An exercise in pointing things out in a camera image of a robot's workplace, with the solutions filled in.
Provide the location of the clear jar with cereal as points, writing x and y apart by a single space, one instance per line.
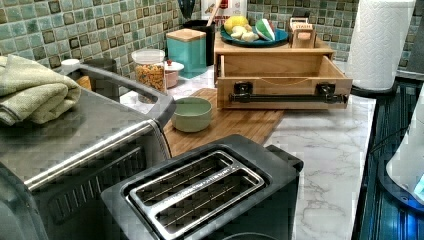
149 68

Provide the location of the folded green towel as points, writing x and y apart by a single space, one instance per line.
32 92

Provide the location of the white cap wooden shaker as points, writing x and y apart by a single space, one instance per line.
70 66

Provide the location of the printed cardboard box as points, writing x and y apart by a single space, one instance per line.
226 9

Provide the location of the black drawer handle bar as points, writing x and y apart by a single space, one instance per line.
323 93

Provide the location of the white paper towel roll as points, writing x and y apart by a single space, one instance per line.
377 42

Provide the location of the toy peeled banana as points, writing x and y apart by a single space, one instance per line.
244 33

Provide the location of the black two-slot toaster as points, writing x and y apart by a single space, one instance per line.
229 189

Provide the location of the blue round plate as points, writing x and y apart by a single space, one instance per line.
281 38

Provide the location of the yellow toy lemon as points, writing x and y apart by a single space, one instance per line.
233 21

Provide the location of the bamboo cutting board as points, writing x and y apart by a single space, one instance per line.
256 125

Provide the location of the dark grey metal cup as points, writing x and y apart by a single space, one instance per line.
99 82

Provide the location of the black paper towel base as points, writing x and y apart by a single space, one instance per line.
374 94

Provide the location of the light green ceramic cup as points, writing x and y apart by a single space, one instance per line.
192 114

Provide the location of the wooden spoon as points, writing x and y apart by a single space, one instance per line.
214 12

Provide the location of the toy watermelon slice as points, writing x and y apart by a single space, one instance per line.
265 29

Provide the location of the wooden drawer box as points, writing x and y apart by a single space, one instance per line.
277 70

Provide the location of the teal canister with wooden lid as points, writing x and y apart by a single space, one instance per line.
188 47

